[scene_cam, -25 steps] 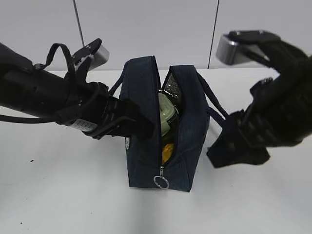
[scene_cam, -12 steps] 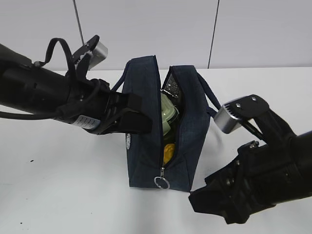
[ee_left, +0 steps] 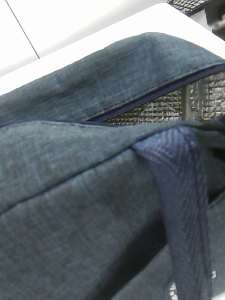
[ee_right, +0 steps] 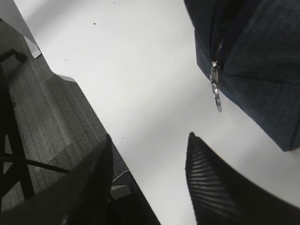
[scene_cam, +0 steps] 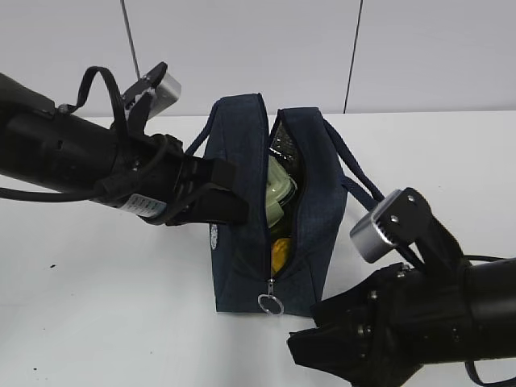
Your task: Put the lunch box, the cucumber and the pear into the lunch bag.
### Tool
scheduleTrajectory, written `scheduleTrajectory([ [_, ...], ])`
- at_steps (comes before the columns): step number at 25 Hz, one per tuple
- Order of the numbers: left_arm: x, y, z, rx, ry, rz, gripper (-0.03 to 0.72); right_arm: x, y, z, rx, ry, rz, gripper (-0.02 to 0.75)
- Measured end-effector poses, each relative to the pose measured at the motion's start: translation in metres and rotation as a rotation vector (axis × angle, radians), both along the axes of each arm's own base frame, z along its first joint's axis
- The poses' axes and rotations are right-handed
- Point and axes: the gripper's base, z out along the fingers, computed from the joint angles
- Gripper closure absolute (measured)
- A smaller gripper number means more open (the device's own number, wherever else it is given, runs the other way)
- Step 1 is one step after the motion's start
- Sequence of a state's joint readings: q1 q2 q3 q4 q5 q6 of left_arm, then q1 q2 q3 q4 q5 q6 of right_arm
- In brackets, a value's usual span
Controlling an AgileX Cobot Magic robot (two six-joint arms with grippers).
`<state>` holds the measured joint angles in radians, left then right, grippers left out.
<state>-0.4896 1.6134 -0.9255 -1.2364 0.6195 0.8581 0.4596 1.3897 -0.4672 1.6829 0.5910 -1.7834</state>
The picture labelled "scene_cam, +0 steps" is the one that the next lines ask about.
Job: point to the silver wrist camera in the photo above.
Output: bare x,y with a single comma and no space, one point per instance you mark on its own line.
401,219
162,88

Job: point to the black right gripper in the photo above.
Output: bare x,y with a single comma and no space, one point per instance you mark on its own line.
385,329

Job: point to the green lid glass container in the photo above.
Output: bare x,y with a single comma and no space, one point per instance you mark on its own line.
279,189

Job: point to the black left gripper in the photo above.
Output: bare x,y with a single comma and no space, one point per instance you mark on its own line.
150,176

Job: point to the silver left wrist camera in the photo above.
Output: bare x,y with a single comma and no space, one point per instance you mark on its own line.
162,88

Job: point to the yellow pear-shaped fruit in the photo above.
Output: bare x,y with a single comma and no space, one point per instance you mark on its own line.
279,254

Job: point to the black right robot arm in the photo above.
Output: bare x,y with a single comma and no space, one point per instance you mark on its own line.
489,289

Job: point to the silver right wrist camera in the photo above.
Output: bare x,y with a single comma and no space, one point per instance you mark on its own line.
401,219

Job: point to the navy blue lunch bag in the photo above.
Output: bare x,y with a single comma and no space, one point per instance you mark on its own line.
314,154

